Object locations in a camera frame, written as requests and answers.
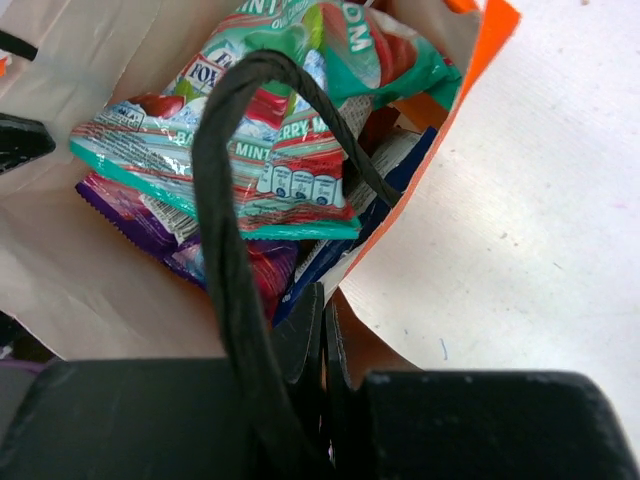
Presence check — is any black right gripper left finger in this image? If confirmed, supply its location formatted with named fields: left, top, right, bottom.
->
left=270, top=283, right=324, bottom=400

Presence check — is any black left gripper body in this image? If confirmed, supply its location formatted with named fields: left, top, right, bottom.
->
left=0, top=113, right=56, bottom=174

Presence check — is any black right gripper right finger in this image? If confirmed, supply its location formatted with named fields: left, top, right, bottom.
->
left=325, top=299, right=367, bottom=400

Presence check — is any purple candy bag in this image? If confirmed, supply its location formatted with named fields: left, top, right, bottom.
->
left=76, top=172, right=298, bottom=322

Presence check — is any green Fox's candy bag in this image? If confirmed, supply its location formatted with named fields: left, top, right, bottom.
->
left=70, top=1, right=461, bottom=240

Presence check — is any orange paper bag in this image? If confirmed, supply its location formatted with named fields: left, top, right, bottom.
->
left=0, top=0, right=523, bottom=480

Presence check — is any blue Burts chip bag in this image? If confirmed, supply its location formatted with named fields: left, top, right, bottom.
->
left=272, top=127, right=438, bottom=325

